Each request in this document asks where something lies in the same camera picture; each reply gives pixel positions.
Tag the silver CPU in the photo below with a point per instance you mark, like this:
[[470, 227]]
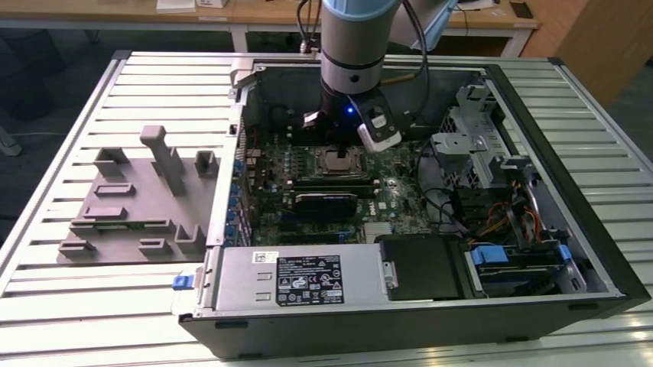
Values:
[[339, 165]]

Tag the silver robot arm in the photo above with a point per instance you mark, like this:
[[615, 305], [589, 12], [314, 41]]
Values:
[[351, 49]]

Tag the CPU socket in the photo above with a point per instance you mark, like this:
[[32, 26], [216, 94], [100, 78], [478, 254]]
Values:
[[336, 176]]

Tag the green RAM stick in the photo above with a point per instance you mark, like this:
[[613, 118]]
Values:
[[136, 227], [331, 191]]

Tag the black graphics card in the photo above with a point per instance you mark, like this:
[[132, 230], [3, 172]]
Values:
[[326, 206]]

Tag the metal disk bay cage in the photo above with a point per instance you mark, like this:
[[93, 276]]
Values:
[[459, 147]]

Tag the green motherboard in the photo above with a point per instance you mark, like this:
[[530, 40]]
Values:
[[407, 206]]

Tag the silver chipset heatsink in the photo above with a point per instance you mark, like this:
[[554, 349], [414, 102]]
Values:
[[379, 231]]

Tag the white cardboard box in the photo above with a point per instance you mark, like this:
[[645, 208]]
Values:
[[175, 4], [211, 3]]

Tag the black plastic shroud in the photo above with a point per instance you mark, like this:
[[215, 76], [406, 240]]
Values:
[[423, 267]]

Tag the wooden desk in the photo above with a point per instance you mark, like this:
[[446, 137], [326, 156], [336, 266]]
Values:
[[502, 21]]

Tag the grey parts rack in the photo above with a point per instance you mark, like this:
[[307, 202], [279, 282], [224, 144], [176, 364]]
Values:
[[143, 199]]

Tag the grey power supply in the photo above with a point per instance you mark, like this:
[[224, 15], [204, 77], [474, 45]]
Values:
[[239, 275]]

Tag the hard disk in blue carrier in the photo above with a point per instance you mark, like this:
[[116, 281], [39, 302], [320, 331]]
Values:
[[489, 255]]

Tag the black phone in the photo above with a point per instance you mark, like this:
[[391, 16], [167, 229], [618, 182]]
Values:
[[522, 9]]

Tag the blue plastic latch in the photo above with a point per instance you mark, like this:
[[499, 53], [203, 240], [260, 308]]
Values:
[[183, 282]]

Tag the black PC case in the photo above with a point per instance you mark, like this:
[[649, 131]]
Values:
[[356, 332]]

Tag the brown wooden cabinet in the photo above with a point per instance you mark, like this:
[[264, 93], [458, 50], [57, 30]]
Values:
[[602, 46]]

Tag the black office chair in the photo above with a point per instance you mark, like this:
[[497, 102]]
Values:
[[31, 69]]

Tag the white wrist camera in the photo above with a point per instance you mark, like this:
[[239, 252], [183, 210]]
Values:
[[379, 134]]

